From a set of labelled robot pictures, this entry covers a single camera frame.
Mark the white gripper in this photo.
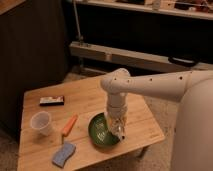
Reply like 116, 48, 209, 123
104, 105, 127, 133

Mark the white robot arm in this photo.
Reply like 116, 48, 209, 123
100, 68, 213, 171

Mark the green ceramic bowl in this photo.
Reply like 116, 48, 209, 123
88, 113, 120, 147

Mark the blue sponge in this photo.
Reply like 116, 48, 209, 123
52, 142, 76, 168

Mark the wooden folding table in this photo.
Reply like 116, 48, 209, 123
18, 77, 165, 171

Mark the black rectangular box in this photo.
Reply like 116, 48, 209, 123
39, 96, 64, 106

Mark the clear plastic cup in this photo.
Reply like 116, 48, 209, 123
30, 111, 53, 136

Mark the vertical metal pole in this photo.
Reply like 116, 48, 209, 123
73, 0, 83, 44

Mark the metal shelf rail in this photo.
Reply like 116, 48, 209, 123
69, 41, 213, 72

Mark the black handle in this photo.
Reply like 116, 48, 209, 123
168, 57, 199, 67

